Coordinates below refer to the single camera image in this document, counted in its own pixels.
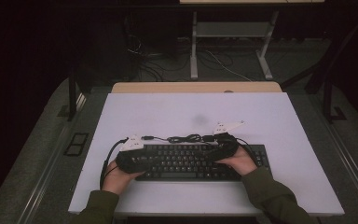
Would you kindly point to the aluminium rail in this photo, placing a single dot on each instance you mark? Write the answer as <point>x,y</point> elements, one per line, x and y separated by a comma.
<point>351,161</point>
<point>49,168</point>

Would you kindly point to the person's left hand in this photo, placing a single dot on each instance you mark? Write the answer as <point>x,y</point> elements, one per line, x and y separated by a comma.
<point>118,180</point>

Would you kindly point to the white board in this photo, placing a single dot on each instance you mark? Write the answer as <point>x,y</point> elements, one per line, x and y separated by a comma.
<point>199,109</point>

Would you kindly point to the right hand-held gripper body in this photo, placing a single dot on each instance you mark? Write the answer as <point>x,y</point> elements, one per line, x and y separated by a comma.
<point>228,143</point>

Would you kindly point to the black metal stand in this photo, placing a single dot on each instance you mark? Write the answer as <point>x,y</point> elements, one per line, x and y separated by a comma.
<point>326,74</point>

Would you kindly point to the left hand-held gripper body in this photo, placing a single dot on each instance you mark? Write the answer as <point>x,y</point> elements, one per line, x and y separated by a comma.
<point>129,158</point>

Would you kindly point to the wooden table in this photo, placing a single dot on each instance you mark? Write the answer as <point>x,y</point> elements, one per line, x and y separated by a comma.
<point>167,87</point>

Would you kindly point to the person's right hand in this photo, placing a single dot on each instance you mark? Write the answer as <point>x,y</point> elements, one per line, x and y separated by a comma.
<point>239,163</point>

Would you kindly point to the black computer keyboard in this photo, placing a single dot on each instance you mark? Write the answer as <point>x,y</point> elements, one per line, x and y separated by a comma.
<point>183,161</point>

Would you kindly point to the grey metal desk frame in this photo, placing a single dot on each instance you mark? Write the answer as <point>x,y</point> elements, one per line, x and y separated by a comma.
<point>230,29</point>

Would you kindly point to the black floor socket frame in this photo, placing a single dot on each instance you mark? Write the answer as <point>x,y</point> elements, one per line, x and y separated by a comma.
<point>76,144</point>

